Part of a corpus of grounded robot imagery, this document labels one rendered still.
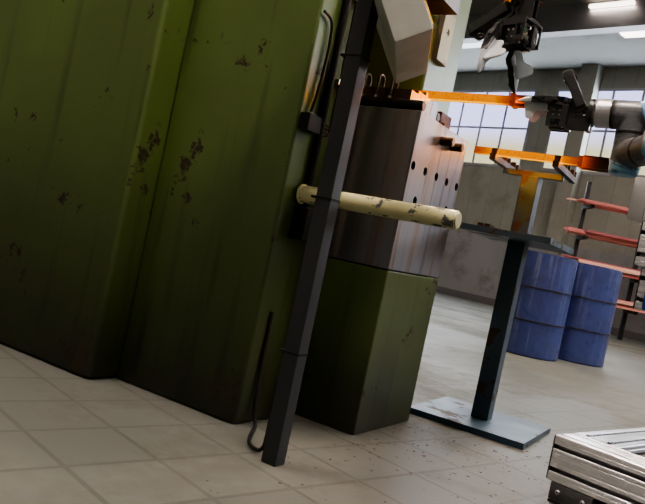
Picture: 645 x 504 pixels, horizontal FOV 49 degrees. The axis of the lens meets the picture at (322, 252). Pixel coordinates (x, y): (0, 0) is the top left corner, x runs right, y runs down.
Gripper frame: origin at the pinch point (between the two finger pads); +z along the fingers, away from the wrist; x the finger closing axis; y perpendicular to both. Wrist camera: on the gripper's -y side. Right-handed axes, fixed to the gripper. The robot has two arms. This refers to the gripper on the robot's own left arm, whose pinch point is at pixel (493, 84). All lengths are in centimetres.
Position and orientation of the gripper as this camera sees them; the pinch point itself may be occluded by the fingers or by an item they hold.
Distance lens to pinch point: 169.6
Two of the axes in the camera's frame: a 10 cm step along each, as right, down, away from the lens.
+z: -2.0, 9.8, 0.1
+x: 7.1, 1.4, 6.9
